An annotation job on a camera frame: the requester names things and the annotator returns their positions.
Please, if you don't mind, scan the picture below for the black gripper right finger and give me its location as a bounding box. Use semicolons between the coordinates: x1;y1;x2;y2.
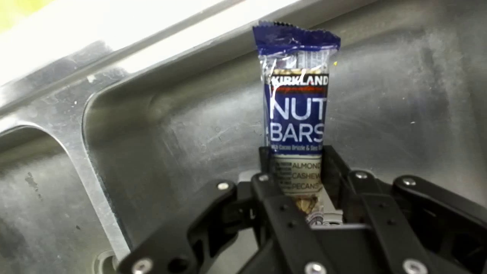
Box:
322;144;487;274

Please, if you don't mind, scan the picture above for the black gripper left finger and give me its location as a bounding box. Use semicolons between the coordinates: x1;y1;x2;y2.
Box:
118;144;337;274

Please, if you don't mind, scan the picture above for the black marker pen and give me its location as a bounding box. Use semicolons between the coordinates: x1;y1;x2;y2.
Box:
252;20;343;227

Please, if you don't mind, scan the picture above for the stainless steel double sink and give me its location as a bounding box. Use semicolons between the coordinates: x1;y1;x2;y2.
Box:
0;0;487;274

